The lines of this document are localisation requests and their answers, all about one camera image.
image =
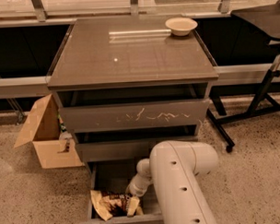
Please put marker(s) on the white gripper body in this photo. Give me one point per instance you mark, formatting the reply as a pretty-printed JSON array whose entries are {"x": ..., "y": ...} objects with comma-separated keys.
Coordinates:
[{"x": 134, "y": 189}]

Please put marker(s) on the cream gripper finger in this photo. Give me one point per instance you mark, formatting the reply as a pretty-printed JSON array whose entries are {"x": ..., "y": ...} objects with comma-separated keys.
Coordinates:
[{"x": 133, "y": 207}]

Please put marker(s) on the brown chip bag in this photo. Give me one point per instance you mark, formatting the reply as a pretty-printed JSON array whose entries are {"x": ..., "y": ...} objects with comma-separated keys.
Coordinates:
[{"x": 111, "y": 205}]

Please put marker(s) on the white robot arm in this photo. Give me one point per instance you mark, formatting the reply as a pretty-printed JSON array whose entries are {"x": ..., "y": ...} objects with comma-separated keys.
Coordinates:
[{"x": 172, "y": 169}]

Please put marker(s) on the grey bottom drawer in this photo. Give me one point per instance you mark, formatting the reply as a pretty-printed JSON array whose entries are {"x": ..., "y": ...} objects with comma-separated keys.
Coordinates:
[{"x": 114, "y": 176}]

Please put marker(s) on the grey drawer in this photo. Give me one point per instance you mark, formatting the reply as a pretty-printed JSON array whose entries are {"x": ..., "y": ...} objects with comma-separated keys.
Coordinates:
[
  {"x": 132, "y": 108},
  {"x": 128, "y": 144},
  {"x": 114, "y": 176}
]

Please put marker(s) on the grey middle drawer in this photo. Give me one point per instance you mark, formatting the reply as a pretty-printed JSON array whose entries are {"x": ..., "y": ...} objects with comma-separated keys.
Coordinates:
[{"x": 128, "y": 144}]

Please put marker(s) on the grey top drawer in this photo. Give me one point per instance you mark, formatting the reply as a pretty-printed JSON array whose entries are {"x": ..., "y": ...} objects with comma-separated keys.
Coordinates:
[{"x": 132, "y": 108}]

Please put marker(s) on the grey drawer cabinet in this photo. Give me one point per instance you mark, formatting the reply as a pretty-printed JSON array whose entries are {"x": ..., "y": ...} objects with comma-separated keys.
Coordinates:
[{"x": 130, "y": 52}]

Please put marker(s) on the green bottle in box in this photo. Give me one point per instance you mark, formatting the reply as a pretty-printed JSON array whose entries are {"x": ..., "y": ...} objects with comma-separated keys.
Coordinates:
[{"x": 61, "y": 123}]

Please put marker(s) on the open cardboard box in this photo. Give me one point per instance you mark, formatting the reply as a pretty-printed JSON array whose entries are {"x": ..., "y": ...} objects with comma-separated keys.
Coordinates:
[{"x": 42, "y": 130}]

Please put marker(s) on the white paper bowl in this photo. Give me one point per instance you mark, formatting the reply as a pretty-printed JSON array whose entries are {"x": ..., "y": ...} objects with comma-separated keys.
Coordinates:
[{"x": 181, "y": 26}]

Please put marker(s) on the black rolling side table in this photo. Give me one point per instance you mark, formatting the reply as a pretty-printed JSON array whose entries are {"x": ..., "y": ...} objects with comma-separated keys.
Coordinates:
[{"x": 267, "y": 20}]

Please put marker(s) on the metal window rail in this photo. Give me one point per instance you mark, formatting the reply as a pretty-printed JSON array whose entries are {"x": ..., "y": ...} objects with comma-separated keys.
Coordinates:
[{"x": 30, "y": 87}]

